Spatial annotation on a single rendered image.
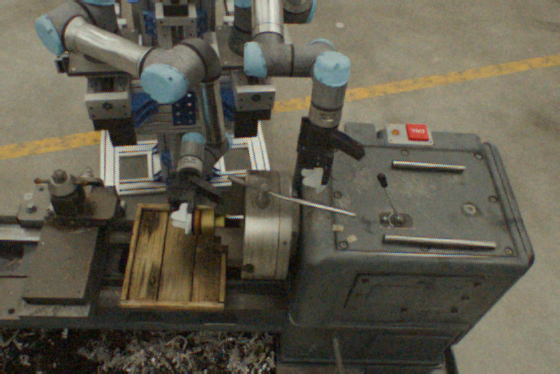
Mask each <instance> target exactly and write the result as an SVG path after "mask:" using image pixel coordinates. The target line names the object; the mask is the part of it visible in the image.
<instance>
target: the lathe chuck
mask: <svg viewBox="0 0 560 374"><path fill-rule="evenodd" d="M246 171H254V172H257V174H255V175H251V174H246ZM246 171H245V179H246V182H250V183H253V184H255V185H257V186H260V187H261V185H262V184H264V183H266V184H268V185H269V190H270V191H272V192H277V193H279V177H278V171H271V170H251V169H247V170H246ZM259 194H260V192H259V191H256V190H254V189H252V188H249V187H246V186H245V200H244V215H243V219H244V222H243V266H247V264H253V266H254V272H251V273H246V271H243V266H242V270H241V276H242V278H250V279H274V277H275V267H276V259H277V248H278V234H279V199H278V198H275V197H274V196H271V195H268V197H267V198H268V201H269V203H268V205H267V206H265V207H260V206H258V205H257V203H256V199H257V198H258V197H259Z"/></svg>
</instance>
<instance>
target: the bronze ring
mask: <svg viewBox="0 0 560 374"><path fill-rule="evenodd" d="M215 227H225V214H216V207H215V206H213V208H202V211H201V210H197V209H196V210H193V211H192V217H191V232H192V235H196V236H200V234H201V235H202V237H212V239H214V233H215Z"/></svg>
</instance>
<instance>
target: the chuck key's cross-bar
mask: <svg viewBox="0 0 560 374"><path fill-rule="evenodd" d="M227 180H230V181H232V182H237V183H239V184H242V185H244V186H246V187H249V188H252V189H254V190H256V191H259V192H260V189H261V187H260V186H257V185H255V184H253V183H250V182H245V181H243V180H241V179H238V178H235V177H233V176H231V175H228V177H227ZM267 194H268V195H271V196H274V197H275V198H278V199H281V200H285V201H288V202H292V203H299V204H303V205H306V206H310V207H314V208H317V209H321V210H325V211H328V212H332V213H339V214H343V215H347V216H350V217H354V218H355V217H356V216H357V213H352V212H348V211H345V210H341V209H338V208H334V207H330V206H327V205H323V204H319V203H312V202H308V201H305V200H301V199H296V198H293V197H289V196H285V195H283V194H279V193H277V192H272V191H270V190H269V192H268V193H267Z"/></svg>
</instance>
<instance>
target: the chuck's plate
mask: <svg viewBox="0 0 560 374"><path fill-rule="evenodd" d="M278 177H279V194H283V195H285V196H289V197H293V194H292V181H291V175H290V172H289V171H278ZM292 222H293V203H292V202H288V201H285V200H281V199H279V234H278V248H277V259H276V267H275V277H274V279H284V280H285V278H286V276H287V272H288V267H289V261H290V253H291V241H292Z"/></svg>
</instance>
